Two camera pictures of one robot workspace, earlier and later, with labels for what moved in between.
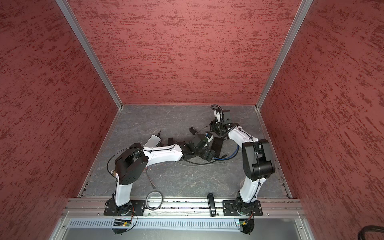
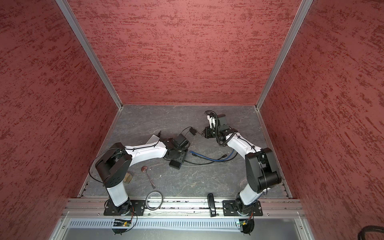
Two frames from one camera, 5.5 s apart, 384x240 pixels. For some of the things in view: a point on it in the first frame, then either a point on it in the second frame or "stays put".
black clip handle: [211, 205] stays put
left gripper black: [207, 152] -> [182, 156]
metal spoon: [153, 184] stays put
